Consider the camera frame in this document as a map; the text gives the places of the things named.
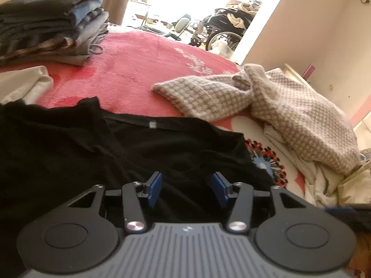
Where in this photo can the grey patterned cloth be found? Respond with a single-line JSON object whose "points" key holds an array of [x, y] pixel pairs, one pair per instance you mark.
{"points": [[365, 154]]}

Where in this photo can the beige curtain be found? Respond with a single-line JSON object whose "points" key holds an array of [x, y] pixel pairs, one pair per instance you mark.
{"points": [[121, 3]]}

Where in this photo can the cream white garment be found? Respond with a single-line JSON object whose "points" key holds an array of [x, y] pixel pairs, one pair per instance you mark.
{"points": [[318, 179]]}

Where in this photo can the cream wooden bed frame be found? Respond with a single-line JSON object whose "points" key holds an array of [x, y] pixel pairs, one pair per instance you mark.
{"points": [[295, 73]]}

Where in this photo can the pink floral blanket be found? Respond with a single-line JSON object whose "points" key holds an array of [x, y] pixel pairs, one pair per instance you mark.
{"points": [[130, 72]]}

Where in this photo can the beige checkered sweater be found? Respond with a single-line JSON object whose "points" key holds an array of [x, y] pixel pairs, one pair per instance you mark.
{"points": [[304, 115]]}

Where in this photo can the black shirt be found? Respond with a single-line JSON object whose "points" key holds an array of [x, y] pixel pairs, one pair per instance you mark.
{"points": [[87, 150]]}

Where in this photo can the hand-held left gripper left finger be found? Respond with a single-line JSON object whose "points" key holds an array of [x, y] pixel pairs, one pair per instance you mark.
{"points": [[155, 189]]}

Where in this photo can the khaki garment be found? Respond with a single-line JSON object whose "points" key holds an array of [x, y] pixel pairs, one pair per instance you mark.
{"points": [[356, 185]]}

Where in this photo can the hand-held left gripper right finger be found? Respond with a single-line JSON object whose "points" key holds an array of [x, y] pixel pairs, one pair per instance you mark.
{"points": [[220, 189]]}

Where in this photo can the pink box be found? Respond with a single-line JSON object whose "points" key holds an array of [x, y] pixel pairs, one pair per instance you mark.
{"points": [[362, 114]]}

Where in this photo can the grey padded chair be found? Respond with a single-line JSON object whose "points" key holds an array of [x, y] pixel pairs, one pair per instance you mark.
{"points": [[182, 23]]}

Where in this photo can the stack of folded dark clothes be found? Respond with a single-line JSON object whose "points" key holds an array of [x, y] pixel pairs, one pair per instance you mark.
{"points": [[43, 23]]}

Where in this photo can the white plastic bag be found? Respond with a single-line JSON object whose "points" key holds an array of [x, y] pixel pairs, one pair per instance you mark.
{"points": [[221, 47]]}

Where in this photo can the magenta small object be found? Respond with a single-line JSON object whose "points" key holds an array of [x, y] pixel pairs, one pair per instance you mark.
{"points": [[308, 71]]}

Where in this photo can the wheelchair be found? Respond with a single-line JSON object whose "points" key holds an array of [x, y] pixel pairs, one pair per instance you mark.
{"points": [[223, 23]]}

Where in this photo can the white folded sheet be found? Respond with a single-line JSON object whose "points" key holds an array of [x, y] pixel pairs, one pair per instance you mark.
{"points": [[20, 84]]}

